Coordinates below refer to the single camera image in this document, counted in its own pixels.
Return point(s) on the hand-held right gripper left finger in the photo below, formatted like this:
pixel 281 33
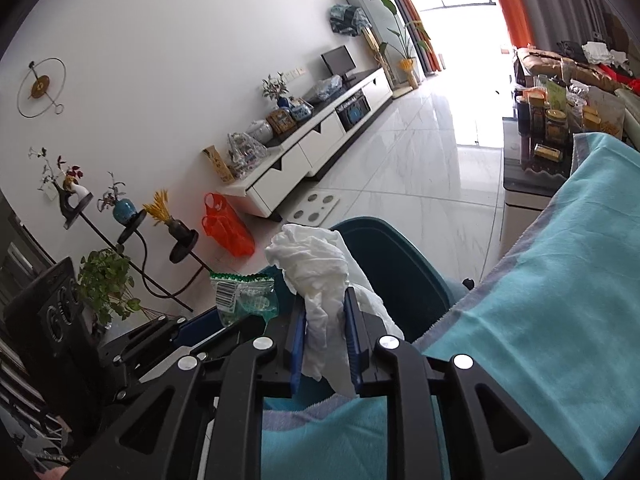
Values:
pixel 296 350

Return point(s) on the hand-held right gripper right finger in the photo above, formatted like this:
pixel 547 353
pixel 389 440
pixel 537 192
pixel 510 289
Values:
pixel 352 340

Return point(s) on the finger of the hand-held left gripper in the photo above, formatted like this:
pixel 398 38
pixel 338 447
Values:
pixel 150 332
pixel 225 337

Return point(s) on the green white snack wrapper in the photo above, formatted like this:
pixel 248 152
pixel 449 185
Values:
pixel 240 297

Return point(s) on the teal plastic bin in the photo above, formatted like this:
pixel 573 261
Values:
pixel 400 270

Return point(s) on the white tissue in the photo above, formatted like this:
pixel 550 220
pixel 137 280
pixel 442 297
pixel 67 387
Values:
pixel 310 260

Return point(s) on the green leafy potted plant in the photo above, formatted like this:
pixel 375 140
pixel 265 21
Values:
pixel 102 275

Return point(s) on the orange plastic bag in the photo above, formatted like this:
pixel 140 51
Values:
pixel 230 235

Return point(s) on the dark vase with yellow wheat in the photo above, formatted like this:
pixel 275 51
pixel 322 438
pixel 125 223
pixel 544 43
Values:
pixel 177 227

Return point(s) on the black three-tray plant stand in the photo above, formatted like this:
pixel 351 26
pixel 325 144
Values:
pixel 131 225

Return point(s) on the teal fabric chair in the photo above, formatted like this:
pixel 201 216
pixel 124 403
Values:
pixel 452 292

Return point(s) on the teal vase with plant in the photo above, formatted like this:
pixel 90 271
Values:
pixel 123 210

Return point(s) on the white vase with red flowers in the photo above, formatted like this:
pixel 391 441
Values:
pixel 77 190

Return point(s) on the white bathroom scale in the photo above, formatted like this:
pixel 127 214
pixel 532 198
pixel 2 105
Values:
pixel 312 207

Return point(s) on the tall yellow carton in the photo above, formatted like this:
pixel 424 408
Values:
pixel 220 165

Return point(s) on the clear plastic wrapped package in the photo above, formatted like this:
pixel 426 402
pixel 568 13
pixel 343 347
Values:
pixel 245 152

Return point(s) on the white television cabinet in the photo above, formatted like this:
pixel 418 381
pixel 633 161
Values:
pixel 300 150

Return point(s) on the teal towel cloth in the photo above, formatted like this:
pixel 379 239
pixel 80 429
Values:
pixel 550 285

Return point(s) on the white ceramic jar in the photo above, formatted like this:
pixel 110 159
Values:
pixel 261 131

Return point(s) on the gold framed box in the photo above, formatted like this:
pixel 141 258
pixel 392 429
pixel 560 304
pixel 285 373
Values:
pixel 281 121

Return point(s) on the dark top coffee table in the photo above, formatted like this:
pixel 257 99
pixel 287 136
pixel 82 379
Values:
pixel 520 175

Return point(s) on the blue white ceramic pot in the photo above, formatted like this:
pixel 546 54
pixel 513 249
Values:
pixel 301 110

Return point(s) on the blue white plastic bag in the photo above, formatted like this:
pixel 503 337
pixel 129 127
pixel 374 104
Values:
pixel 325 89

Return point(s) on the small plant in blue vase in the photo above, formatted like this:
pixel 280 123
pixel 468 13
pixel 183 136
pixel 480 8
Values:
pixel 276 87

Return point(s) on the flat yellow box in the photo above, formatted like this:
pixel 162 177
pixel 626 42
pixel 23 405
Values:
pixel 547 152

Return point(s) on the tall plant in yellow pot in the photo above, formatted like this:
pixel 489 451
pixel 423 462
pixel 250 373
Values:
pixel 407 67

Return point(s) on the black monitor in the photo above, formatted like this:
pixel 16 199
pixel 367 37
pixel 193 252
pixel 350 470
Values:
pixel 337 60

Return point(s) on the dark glass jar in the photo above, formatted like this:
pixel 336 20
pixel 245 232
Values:
pixel 524 115

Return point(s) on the jar with gold lid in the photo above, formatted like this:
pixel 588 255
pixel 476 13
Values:
pixel 556 125

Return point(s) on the gold lattice stand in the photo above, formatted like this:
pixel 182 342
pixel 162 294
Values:
pixel 372 42

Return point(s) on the green packet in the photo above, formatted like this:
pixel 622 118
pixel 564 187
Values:
pixel 555 92

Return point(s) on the grey orange striped curtain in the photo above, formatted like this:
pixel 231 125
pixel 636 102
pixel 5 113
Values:
pixel 415 25

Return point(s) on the blue white patterned cloth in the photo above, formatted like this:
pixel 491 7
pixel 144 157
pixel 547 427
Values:
pixel 345 17

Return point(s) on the white floor air conditioner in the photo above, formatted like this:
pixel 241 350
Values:
pixel 370 5

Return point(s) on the brown leather sofa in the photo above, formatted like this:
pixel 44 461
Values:
pixel 545 62

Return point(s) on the white yellow snack bag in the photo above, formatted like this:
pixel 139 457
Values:
pixel 607 115

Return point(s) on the black cloth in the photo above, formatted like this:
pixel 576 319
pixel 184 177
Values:
pixel 570 47

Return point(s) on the red cloth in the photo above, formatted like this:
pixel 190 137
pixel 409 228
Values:
pixel 612 75

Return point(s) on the white wall socket strip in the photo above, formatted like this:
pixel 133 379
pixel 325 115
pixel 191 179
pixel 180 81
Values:
pixel 296 73

